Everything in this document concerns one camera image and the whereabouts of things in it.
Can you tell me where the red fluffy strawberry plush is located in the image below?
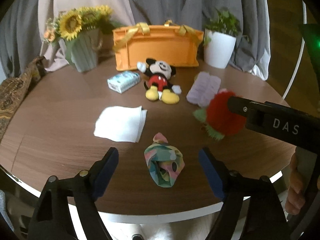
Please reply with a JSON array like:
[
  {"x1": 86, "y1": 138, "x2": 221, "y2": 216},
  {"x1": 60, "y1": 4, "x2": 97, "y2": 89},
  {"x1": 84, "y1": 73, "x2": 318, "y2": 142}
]
[{"x1": 193, "y1": 89, "x2": 246, "y2": 140}]

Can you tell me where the lilac towel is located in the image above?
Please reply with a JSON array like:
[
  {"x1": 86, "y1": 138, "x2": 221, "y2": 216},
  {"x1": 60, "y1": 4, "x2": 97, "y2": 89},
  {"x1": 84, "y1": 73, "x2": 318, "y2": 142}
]
[{"x1": 186, "y1": 72, "x2": 221, "y2": 108}]

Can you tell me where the white cloth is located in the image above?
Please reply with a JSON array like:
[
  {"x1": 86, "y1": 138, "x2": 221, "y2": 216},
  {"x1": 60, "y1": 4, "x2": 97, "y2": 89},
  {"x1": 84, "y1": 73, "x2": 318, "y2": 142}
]
[{"x1": 93, "y1": 106, "x2": 148, "y2": 142}]

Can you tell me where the person's right hand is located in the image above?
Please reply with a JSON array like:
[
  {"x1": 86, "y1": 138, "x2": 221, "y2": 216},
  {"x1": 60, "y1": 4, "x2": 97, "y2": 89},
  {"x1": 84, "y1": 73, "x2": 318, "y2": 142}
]
[{"x1": 285, "y1": 153, "x2": 305, "y2": 215}]

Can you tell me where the white plant pot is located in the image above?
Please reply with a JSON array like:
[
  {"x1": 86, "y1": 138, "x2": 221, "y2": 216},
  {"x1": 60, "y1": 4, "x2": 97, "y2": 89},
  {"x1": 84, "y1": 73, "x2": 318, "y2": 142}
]
[{"x1": 203, "y1": 29, "x2": 236, "y2": 69}]

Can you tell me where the green potted plant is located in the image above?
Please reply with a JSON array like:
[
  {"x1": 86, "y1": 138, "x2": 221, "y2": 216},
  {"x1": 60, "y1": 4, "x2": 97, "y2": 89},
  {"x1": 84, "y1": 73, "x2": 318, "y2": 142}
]
[{"x1": 202, "y1": 8, "x2": 241, "y2": 37}]

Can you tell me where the orange plastic crate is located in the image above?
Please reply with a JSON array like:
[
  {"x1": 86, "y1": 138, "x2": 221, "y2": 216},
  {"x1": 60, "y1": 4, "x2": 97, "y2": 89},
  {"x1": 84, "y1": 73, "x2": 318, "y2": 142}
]
[{"x1": 113, "y1": 20, "x2": 204, "y2": 71}]

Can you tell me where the Mickey Mouse plush toy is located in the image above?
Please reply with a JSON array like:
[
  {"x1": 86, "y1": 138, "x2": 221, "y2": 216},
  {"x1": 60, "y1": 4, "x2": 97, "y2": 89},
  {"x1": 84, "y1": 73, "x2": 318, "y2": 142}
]
[{"x1": 137, "y1": 58, "x2": 182, "y2": 105}]

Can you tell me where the colourful rolled sock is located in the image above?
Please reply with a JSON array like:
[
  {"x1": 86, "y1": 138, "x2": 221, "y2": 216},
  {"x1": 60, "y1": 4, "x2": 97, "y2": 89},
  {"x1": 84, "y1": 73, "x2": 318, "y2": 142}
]
[{"x1": 144, "y1": 132, "x2": 185, "y2": 188}]

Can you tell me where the white floor lamp pole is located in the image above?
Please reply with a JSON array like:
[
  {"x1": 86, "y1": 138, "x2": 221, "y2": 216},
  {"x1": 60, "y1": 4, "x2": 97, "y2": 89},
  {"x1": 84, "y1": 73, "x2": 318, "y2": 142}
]
[{"x1": 282, "y1": 0, "x2": 308, "y2": 100}]

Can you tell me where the tissue pack blue white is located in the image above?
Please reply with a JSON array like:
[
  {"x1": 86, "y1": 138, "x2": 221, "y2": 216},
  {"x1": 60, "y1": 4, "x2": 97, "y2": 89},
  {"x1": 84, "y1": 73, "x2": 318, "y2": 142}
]
[{"x1": 107, "y1": 71, "x2": 141, "y2": 94}]

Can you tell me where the grey ribbed vase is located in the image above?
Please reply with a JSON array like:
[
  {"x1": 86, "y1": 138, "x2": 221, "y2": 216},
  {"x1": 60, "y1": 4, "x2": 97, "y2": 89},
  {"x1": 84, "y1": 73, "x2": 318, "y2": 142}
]
[{"x1": 59, "y1": 29, "x2": 103, "y2": 73}]

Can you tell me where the sunflower bouquet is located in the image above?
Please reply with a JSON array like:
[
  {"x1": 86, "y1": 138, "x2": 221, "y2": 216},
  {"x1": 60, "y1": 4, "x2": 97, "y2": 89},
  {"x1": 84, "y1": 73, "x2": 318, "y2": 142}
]
[{"x1": 43, "y1": 5, "x2": 123, "y2": 47}]

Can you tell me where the white sheer curtain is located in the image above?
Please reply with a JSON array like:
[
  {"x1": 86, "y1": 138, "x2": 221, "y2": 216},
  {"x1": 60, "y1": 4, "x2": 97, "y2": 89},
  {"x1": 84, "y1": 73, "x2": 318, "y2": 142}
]
[{"x1": 38, "y1": 0, "x2": 134, "y2": 72}]

